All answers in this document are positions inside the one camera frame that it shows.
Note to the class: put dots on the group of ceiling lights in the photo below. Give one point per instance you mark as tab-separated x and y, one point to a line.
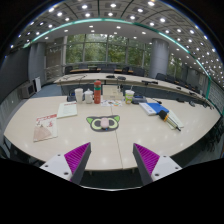
118	27

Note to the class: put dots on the tall white cup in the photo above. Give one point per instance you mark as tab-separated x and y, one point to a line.
78	95

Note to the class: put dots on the black desk device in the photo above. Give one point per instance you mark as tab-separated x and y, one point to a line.
140	100

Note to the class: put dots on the beige cardboard box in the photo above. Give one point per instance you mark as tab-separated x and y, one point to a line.
111	91

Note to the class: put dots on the red white magazine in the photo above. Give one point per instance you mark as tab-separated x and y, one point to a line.
45	127

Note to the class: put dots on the long curved conference desk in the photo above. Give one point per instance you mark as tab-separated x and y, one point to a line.
133	81

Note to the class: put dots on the group of dark chairs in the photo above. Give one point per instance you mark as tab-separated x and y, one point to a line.
138	71

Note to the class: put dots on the colourful printed leaflet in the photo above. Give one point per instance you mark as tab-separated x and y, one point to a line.
111	103

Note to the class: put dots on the blue book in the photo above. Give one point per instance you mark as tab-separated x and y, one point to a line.
160	107

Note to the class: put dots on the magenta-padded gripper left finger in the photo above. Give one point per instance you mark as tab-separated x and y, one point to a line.
77	158

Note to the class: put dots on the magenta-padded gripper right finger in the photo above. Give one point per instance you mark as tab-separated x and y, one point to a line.
147	159

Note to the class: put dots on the red drink bottle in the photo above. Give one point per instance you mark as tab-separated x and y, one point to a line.
97	93

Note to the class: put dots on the white green booklet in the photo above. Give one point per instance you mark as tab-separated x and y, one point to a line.
176	120

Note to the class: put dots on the printed green white paper cup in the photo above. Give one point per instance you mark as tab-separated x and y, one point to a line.
129	97

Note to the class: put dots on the white lidded mug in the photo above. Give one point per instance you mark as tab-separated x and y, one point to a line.
88	96

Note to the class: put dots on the cat face mouse pad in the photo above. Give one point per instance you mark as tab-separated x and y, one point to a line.
93	124

